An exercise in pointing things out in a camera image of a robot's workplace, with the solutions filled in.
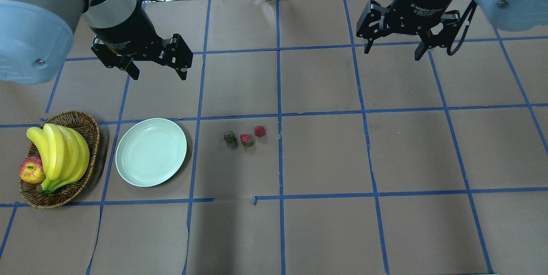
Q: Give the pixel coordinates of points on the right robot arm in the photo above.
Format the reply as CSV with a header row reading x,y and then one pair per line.
x,y
506,15

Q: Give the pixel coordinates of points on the light green plate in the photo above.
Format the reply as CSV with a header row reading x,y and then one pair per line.
x,y
151,152

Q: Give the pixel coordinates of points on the yellow banana bunch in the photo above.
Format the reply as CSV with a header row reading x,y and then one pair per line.
x,y
65,155

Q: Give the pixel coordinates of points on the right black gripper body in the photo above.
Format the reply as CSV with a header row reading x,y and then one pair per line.
x,y
421,1

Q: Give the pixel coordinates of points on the wicker basket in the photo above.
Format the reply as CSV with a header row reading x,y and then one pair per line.
x,y
85,125

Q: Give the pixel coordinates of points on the plain red strawberry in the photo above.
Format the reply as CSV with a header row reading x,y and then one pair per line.
x,y
259,131

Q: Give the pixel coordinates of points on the strawberry with green leaves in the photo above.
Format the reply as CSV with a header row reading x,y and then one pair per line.
x,y
246,140

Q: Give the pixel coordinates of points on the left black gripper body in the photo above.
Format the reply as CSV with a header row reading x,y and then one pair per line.
x,y
126,30

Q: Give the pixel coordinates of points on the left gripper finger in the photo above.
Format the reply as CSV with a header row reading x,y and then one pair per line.
x,y
182,72
129,67

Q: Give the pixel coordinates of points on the red apple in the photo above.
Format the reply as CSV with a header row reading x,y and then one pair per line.
x,y
31,170

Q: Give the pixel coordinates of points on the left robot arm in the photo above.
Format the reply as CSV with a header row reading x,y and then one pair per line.
x,y
36,37

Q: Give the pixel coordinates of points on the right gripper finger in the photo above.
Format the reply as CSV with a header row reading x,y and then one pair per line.
x,y
421,49
368,45

